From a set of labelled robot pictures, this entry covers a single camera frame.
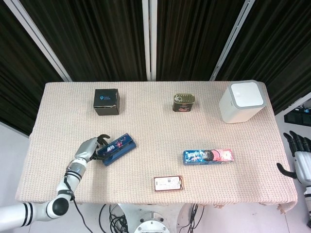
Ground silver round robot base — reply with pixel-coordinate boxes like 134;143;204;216
114;203;192;233

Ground white square trash bin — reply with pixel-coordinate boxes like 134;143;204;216
218;80;266;124

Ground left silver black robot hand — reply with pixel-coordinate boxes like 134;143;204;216
74;133;112;164

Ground black pleated curtain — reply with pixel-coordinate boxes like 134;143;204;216
0;0;311;139

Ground white upright frame pole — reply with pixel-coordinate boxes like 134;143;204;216
142;0;158;82

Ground red playing card box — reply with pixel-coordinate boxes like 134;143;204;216
153;175;185;193

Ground blue glasses case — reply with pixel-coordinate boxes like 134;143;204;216
96;133;137;167

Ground black floor cable bundle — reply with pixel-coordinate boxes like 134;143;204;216
179;203;205;233
99;203;132;233

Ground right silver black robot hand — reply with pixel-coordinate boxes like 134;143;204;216
276;131;311;187

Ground black cube cardboard box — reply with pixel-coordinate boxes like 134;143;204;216
93;88;121;116

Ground blue pink cookie package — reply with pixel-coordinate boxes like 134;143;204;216
182;148;236;166

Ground white slanted frame pole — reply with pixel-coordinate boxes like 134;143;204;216
9;0;73;82
209;0;256;81

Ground dark green luncheon meat can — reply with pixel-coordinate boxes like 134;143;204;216
173;94;196;113

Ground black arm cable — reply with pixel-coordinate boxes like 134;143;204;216
63;167;88;233

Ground beige woven tablecloth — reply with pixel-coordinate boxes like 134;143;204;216
15;81;298;209

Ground black equipment rack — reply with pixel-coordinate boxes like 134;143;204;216
283;106;311;127

